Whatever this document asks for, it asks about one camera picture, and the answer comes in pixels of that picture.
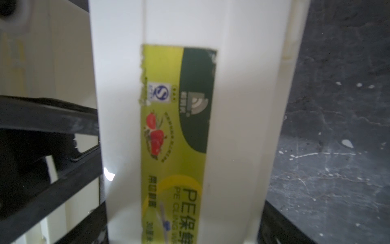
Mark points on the white wrap dispenser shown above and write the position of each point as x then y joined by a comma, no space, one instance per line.
191,98
46,53

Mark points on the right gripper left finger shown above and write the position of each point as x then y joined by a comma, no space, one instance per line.
91,230

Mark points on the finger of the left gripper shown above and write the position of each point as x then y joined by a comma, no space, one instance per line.
19,222
48,115

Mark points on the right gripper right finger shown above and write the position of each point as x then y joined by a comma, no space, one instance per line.
275,228

